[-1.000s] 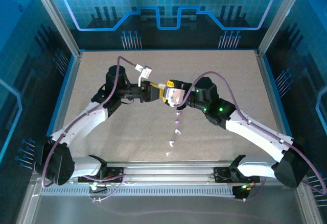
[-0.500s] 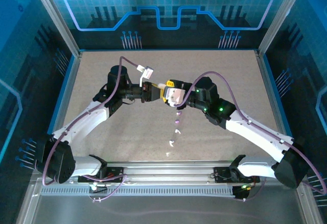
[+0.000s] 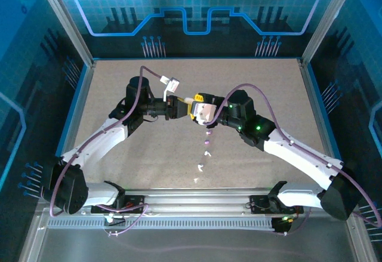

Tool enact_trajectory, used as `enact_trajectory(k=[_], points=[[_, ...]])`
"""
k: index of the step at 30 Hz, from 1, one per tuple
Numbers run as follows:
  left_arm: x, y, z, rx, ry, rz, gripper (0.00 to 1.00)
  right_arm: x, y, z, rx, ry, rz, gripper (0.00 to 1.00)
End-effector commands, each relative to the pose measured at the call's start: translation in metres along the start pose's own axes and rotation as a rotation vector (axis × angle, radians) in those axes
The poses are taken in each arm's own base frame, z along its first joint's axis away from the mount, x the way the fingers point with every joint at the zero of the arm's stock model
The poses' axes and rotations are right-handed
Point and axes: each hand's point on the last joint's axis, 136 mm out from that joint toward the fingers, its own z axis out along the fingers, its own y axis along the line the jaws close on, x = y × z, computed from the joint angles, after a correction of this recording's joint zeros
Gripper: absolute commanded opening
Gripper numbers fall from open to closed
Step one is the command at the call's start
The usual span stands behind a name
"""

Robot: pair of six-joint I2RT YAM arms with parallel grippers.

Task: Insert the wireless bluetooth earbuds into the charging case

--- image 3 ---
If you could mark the white earbud charging case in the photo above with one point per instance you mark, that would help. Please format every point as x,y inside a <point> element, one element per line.
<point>188,98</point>

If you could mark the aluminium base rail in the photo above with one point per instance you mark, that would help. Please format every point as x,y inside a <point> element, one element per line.
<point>194,202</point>

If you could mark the grey metal shelf plate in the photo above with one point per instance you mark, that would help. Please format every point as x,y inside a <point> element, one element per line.
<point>89,247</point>

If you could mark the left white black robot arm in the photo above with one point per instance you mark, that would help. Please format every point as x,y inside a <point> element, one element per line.
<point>113,136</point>

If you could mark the aluminium table side rail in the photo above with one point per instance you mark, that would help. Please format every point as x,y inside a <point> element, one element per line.
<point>77,109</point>
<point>320,124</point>

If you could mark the aluminium frame post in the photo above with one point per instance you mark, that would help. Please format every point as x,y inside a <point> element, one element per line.
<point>326,20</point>
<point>66,20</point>

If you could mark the blue table edge strip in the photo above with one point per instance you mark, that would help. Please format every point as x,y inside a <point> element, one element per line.
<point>71,109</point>
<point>194,58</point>
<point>327,124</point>

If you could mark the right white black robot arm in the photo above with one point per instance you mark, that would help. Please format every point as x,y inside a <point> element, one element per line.
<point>298,154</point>

